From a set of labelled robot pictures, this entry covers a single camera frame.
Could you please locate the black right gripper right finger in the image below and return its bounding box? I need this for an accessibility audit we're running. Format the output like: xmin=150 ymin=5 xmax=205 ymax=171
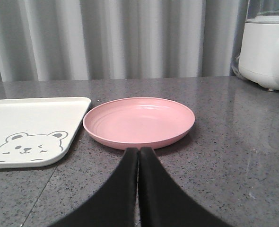
xmin=138 ymin=147 xmax=229 ymax=227

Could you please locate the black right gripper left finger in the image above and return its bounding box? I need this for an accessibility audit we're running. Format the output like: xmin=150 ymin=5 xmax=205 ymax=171
xmin=51 ymin=148 xmax=138 ymax=227

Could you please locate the cream bear serving tray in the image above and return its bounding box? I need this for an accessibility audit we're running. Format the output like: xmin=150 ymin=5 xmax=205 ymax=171
xmin=0 ymin=97 xmax=91 ymax=169

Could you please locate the pink round plate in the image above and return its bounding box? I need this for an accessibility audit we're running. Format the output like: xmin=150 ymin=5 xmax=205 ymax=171
xmin=83 ymin=97 xmax=195 ymax=150

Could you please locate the white blender appliance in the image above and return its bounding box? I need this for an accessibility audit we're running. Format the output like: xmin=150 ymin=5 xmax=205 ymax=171
xmin=231 ymin=0 xmax=279 ymax=90

